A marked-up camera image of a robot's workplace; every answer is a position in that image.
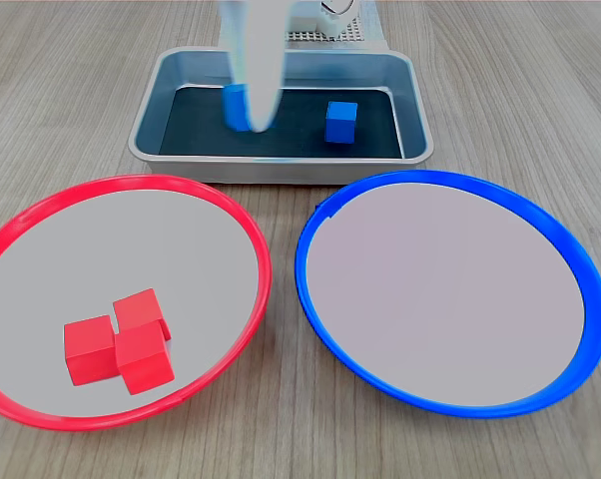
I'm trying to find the blue cube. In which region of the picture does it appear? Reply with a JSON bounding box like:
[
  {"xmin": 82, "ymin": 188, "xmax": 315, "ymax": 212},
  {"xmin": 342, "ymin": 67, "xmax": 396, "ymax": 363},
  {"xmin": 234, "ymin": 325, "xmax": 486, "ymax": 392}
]
[
  {"xmin": 224, "ymin": 84, "xmax": 253, "ymax": 132},
  {"xmin": 324, "ymin": 101, "xmax": 358, "ymax": 145}
]

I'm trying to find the red-rimmed white plate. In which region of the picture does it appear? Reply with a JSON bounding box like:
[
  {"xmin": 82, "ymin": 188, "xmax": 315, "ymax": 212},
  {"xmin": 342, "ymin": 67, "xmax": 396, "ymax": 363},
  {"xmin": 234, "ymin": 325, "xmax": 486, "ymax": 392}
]
[{"xmin": 0, "ymin": 173, "xmax": 273, "ymax": 433}]

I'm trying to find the pale perforated plate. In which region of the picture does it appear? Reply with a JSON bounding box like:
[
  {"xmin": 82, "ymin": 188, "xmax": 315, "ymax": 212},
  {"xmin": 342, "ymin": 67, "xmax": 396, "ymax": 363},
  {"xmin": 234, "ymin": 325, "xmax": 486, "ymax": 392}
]
[{"xmin": 284, "ymin": 17, "xmax": 367, "ymax": 44}]

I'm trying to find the black mat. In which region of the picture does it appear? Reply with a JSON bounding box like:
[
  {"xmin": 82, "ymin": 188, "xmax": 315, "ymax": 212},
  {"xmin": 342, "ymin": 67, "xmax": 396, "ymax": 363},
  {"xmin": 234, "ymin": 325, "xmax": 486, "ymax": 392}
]
[{"xmin": 159, "ymin": 85, "xmax": 405, "ymax": 160}]

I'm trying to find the steel tray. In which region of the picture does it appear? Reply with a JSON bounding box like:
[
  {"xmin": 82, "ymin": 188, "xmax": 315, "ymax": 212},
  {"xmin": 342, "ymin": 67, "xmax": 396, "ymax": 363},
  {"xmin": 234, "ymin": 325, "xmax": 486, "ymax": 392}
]
[{"xmin": 127, "ymin": 46, "xmax": 435, "ymax": 187}]

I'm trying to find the translucent tape strip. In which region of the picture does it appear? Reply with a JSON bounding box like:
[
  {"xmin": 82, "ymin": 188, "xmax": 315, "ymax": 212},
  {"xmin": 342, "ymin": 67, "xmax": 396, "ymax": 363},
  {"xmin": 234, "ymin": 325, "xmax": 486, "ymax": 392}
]
[{"xmin": 360, "ymin": 0, "xmax": 387, "ymax": 50}]

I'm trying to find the red cube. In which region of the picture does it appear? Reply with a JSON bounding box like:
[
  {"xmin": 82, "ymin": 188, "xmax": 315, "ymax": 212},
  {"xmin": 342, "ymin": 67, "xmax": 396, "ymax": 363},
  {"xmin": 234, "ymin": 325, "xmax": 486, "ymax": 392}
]
[
  {"xmin": 114, "ymin": 321, "xmax": 176, "ymax": 396},
  {"xmin": 63, "ymin": 313, "xmax": 120, "ymax": 387},
  {"xmin": 113, "ymin": 287, "xmax": 172, "ymax": 340}
]

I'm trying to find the blue-rimmed white plate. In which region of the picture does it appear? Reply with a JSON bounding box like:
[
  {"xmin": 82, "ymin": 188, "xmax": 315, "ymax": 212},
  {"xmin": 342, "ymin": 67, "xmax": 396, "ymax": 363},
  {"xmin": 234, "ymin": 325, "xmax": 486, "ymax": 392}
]
[{"xmin": 294, "ymin": 169, "xmax": 601, "ymax": 419}]

